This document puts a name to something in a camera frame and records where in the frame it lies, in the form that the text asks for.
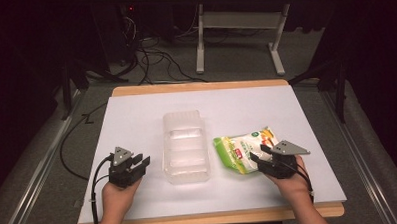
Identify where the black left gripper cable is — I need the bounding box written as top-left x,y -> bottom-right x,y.
88,154 -> 117,224

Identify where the black floor cable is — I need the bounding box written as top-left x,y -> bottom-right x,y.
57,102 -> 111,183

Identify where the clear plastic container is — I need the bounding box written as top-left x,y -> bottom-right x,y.
160,109 -> 212,186

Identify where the white metal desk frame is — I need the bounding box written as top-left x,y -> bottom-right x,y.
193,0 -> 293,80

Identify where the wooden table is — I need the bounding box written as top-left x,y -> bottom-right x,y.
72,76 -> 345,224

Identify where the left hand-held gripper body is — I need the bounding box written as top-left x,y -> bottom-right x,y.
107,145 -> 147,189

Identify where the green and white snack bag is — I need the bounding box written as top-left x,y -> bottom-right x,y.
212,125 -> 282,176

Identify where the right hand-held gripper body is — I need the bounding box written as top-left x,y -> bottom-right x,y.
258,138 -> 312,181

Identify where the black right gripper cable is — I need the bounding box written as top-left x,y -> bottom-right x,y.
281,159 -> 316,205

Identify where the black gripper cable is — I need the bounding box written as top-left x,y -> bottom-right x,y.
88,154 -> 117,224
281,159 -> 316,205

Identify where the black stand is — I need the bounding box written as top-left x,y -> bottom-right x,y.
287,58 -> 350,126
58,57 -> 131,121

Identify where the white board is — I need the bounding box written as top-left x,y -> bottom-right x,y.
73,83 -> 348,224

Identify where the tangle of black cables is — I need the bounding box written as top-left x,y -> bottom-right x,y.
117,11 -> 209,87

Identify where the person's left hand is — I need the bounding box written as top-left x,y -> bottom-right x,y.
101,177 -> 144,224

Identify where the person's right hand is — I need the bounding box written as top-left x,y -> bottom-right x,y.
263,153 -> 310,208

